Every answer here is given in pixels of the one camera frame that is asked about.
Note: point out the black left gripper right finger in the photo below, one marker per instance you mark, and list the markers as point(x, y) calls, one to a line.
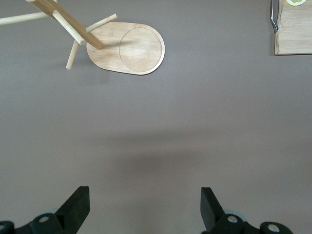
point(212, 212)

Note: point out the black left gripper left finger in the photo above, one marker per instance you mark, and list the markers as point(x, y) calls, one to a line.
point(70, 209)

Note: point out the wooden mug rack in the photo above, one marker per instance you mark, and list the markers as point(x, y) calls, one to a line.
point(139, 48)

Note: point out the brown table mat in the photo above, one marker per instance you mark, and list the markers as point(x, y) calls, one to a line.
point(156, 122)

